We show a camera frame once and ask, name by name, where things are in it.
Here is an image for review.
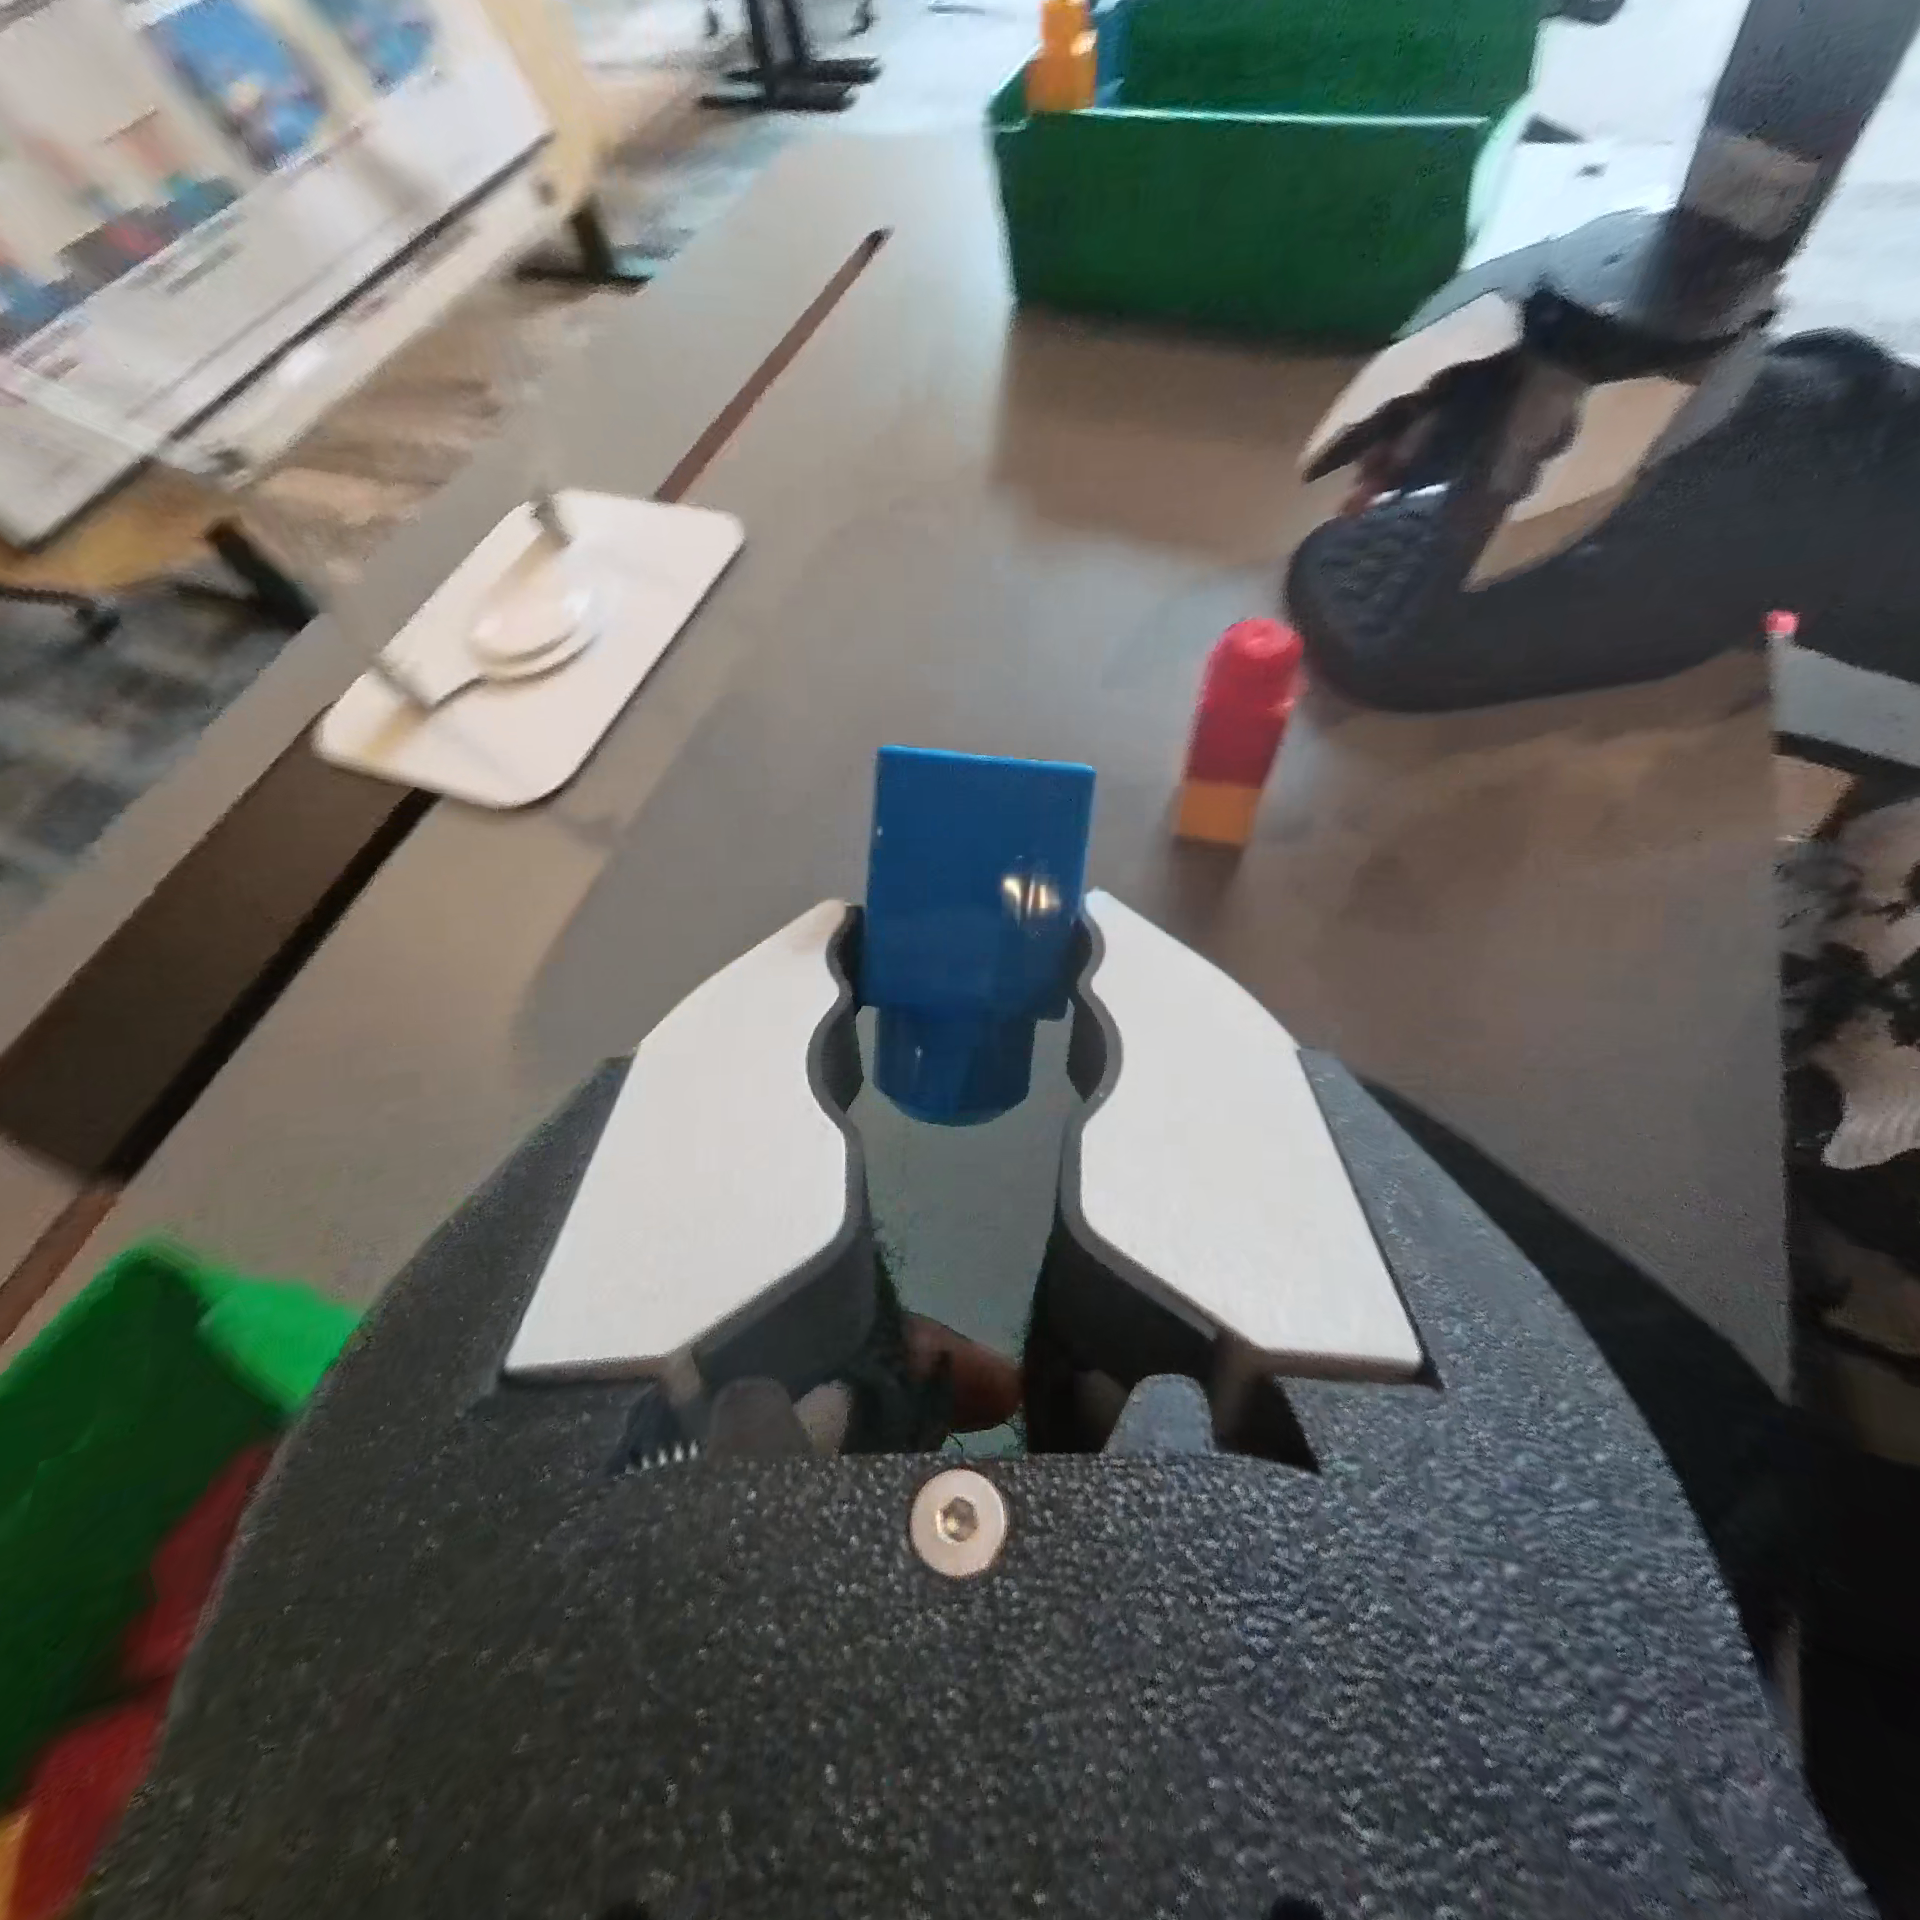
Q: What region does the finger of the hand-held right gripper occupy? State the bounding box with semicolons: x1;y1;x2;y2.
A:
1464;338;1771;589
1299;322;1520;482

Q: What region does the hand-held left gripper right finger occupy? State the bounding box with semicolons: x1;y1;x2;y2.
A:
1054;888;1430;1408

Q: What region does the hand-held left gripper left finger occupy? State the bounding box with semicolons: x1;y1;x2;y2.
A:
504;896;868;1401

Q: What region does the orange mega block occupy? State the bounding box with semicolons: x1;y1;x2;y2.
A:
1173;770;1272;846

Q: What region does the red mega block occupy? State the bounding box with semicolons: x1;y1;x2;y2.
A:
1189;617;1308;793

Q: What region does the green plastic bin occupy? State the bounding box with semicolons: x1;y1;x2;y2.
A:
0;1235;365;1808
988;0;1549;345

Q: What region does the person's right forearm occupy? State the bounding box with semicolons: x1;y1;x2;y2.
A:
1620;328;1920;662

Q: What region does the yellow mega block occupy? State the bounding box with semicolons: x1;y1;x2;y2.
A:
1027;0;1097;117

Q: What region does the pile of mega blocks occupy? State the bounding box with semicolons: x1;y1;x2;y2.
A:
0;1438;280;1920

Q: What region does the person's left hand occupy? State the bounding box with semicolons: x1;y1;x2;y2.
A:
896;1316;1024;1440

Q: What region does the person's patterned trouser leg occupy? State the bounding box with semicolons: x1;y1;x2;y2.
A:
1774;792;1920;1176

